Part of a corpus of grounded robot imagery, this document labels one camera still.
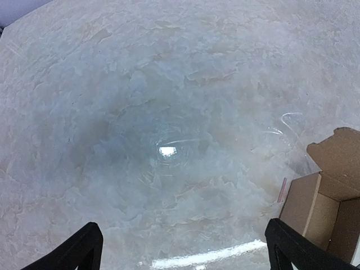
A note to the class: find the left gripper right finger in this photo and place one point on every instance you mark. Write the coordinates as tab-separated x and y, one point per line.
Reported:
288	249

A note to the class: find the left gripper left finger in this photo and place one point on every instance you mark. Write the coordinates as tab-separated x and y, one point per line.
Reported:
82	250

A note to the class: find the brown cardboard box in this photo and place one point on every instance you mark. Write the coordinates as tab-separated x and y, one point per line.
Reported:
324	207

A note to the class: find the small pink stick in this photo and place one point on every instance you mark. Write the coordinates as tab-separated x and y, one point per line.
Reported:
282	191

